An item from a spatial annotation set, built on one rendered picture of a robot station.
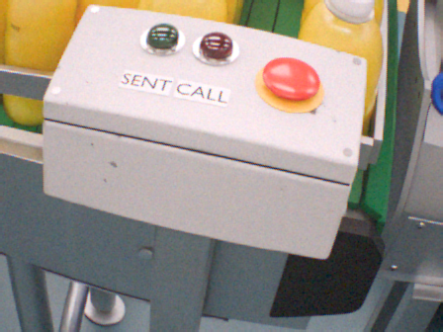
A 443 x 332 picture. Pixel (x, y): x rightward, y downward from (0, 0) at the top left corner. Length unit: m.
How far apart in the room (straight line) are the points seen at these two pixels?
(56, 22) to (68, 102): 0.18
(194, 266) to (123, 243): 0.15
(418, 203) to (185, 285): 0.26
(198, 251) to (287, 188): 0.13
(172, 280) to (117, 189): 0.14
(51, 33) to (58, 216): 0.19
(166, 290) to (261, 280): 0.13
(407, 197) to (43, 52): 0.37
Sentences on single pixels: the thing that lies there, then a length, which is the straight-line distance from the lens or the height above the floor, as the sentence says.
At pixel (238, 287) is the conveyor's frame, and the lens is 0.98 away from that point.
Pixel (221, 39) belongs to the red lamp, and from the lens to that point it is 0.72.
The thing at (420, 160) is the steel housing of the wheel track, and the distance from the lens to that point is 0.99.
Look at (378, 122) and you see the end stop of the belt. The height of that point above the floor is 0.98.
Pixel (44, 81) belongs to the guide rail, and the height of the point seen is 0.97.
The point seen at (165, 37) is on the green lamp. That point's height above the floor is 1.11.
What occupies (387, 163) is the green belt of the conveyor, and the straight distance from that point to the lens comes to 0.97.
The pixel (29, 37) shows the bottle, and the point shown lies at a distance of 0.86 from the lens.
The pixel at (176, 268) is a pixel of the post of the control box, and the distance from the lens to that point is 0.84.
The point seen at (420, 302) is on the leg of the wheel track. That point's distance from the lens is 1.22.
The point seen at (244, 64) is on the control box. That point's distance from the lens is 0.72.
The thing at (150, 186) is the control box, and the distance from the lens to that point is 0.72.
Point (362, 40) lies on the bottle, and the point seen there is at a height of 1.07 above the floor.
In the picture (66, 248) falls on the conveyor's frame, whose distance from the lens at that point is 1.01.
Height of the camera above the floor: 1.60
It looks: 49 degrees down
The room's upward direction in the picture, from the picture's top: 10 degrees clockwise
